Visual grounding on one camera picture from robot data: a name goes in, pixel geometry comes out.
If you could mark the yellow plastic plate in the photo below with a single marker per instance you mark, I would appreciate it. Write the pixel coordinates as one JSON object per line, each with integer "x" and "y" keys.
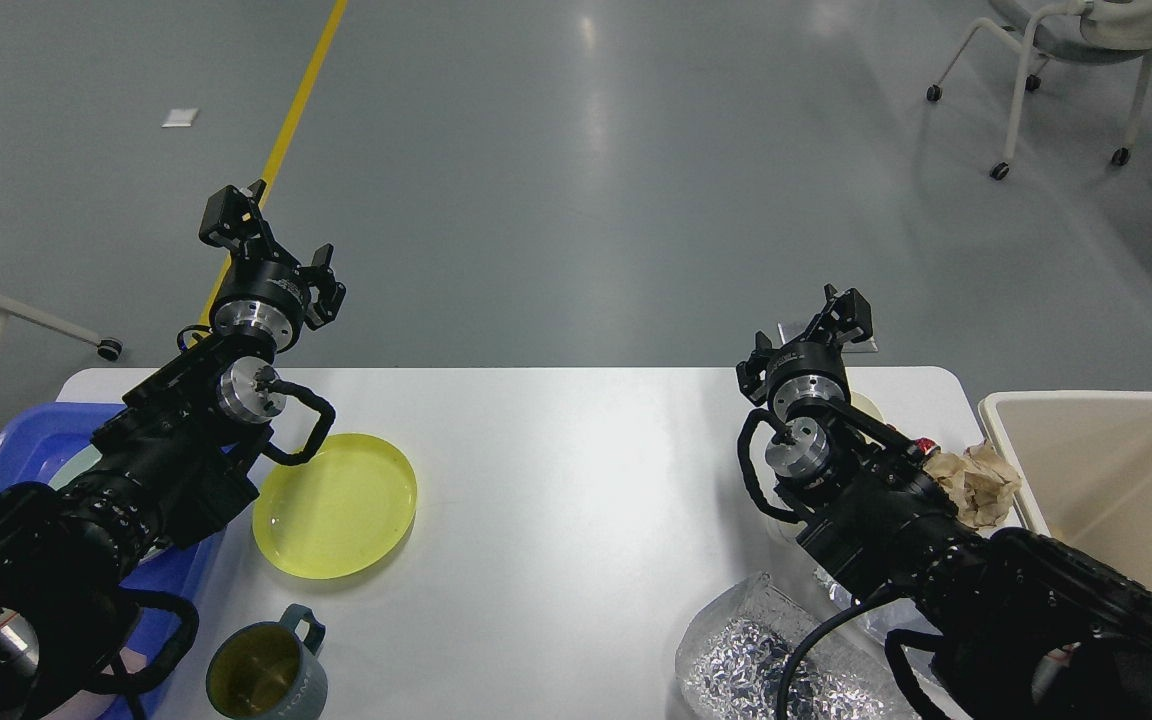
{"x": 340, "y": 513}

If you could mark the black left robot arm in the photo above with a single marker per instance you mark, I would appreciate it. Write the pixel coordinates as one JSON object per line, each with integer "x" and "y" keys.
{"x": 234, "y": 374}

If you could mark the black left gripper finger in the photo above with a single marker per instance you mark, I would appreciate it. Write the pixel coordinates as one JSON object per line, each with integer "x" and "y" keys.
{"x": 325, "y": 293}
{"x": 233, "y": 221}

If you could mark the dark teal HOME mug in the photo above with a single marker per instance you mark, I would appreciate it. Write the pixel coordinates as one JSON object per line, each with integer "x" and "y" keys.
{"x": 271, "y": 670}

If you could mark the crumpled silver foil wrapper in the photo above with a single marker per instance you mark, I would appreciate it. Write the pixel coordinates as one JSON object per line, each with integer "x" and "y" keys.
{"x": 730, "y": 662}

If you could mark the beige plastic bin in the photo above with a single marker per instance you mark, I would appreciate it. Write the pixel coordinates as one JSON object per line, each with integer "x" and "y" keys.
{"x": 1086, "y": 462}

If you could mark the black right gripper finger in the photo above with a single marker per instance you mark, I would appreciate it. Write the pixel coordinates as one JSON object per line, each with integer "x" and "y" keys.
{"x": 845, "y": 319}
{"x": 750, "y": 373}

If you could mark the white chair top right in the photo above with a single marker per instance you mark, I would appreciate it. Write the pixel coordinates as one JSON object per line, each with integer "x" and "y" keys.
{"x": 1093, "y": 33}

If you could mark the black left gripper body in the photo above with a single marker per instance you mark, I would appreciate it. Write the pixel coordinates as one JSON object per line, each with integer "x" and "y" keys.
{"x": 264, "y": 297}

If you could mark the crumpled brown paper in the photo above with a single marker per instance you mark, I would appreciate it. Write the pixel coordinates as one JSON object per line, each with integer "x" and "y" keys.
{"x": 980, "y": 482}

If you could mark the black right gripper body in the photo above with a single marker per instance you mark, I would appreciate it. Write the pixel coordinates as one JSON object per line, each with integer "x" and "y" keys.
{"x": 804, "y": 369}

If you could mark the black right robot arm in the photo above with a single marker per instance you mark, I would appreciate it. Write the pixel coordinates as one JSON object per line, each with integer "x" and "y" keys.
{"x": 1025, "y": 626}

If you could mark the blue plastic tray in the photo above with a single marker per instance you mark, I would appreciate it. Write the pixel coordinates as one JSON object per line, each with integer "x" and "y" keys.
{"x": 46, "y": 440}

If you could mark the small white cup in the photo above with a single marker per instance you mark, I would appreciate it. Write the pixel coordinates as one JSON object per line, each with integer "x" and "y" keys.
{"x": 867, "y": 406}

